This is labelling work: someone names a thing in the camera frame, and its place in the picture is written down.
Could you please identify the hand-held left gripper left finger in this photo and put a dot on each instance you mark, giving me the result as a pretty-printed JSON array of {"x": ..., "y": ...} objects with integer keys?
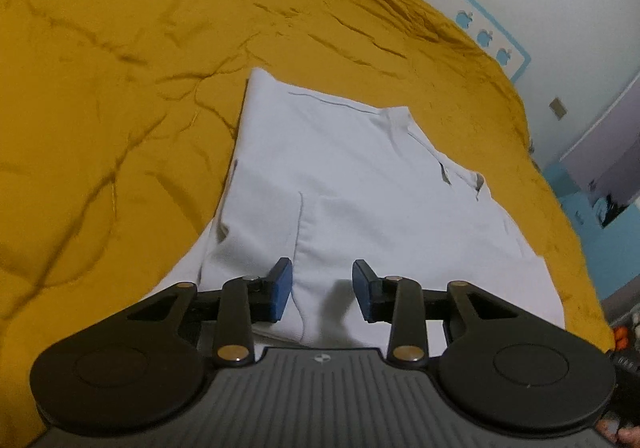
[{"x": 280, "y": 289}]

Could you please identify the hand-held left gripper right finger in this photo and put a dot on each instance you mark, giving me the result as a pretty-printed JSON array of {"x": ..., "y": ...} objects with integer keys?
[{"x": 361, "y": 289}]

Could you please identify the white printed t-shirt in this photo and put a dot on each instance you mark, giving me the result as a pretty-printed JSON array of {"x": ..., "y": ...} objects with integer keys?
[{"x": 360, "y": 178}]

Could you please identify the mustard yellow bed blanket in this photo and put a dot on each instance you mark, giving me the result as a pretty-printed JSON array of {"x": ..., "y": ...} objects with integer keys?
[{"x": 100, "y": 128}]

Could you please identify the white and blue wardrobe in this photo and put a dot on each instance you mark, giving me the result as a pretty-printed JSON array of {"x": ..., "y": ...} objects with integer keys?
[{"x": 600, "y": 153}]

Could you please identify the grey wall outlet plate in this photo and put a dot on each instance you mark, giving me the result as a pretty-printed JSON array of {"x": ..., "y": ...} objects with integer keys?
[{"x": 556, "y": 108}]

